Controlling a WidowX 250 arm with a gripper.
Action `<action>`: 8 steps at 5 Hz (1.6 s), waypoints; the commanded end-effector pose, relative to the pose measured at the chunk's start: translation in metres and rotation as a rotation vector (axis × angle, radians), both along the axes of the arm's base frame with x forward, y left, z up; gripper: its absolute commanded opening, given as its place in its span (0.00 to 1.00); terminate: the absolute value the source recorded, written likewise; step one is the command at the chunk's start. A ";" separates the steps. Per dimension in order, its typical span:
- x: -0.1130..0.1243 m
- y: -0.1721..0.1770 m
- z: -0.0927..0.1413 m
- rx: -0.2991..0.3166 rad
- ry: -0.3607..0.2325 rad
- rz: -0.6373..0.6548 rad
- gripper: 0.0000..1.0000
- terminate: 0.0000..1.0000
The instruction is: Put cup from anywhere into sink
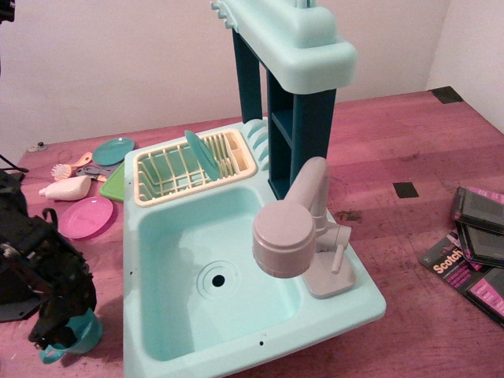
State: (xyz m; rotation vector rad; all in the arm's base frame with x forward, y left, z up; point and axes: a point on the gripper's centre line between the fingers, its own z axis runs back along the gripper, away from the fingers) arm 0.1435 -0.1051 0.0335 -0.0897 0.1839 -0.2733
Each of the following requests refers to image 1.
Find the middle black pink package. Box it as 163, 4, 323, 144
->
455, 221, 503, 268

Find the grey toy scraper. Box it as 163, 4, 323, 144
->
76, 165, 109, 182

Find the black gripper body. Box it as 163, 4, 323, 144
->
23, 226, 97, 347

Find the light blue top shelf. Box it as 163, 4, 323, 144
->
210, 0, 358, 95

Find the black tape patch middle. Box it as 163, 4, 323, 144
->
393, 182, 419, 198

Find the grey toy faucet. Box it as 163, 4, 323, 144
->
253, 157, 356, 299

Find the cream dish drying rack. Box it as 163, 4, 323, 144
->
133, 128, 258, 207

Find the black camera mount corner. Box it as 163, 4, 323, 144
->
0, 0, 16, 23

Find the Scotch tape package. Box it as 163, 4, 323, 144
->
418, 230, 484, 291

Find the orange toy dish brush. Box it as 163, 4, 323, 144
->
51, 152, 92, 181

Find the black tape patch corner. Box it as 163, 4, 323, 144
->
430, 86, 464, 104

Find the green cutting board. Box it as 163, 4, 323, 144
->
99, 163, 124, 202

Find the lower black pink package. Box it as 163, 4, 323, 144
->
467, 268, 503, 328

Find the white toy soap bottle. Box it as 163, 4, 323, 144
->
39, 176, 91, 201

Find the light blue toy sink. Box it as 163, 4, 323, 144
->
124, 120, 386, 377

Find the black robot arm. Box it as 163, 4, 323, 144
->
1, 165, 97, 350

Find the teal plate in rack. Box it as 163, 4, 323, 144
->
184, 130, 221, 181

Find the dark blue shelf tower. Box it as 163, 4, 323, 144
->
232, 31, 336, 199

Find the upper black pink package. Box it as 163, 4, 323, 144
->
452, 187, 503, 235

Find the teal toy cup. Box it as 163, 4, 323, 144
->
39, 308, 103, 365

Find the small metal screw mount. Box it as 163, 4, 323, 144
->
27, 142, 48, 153

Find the pink toy plate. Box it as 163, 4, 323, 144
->
58, 196, 113, 239

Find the black pink package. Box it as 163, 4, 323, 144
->
452, 187, 503, 235
455, 221, 503, 268
467, 268, 503, 328

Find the teal toy plate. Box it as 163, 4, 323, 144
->
92, 137, 135, 166

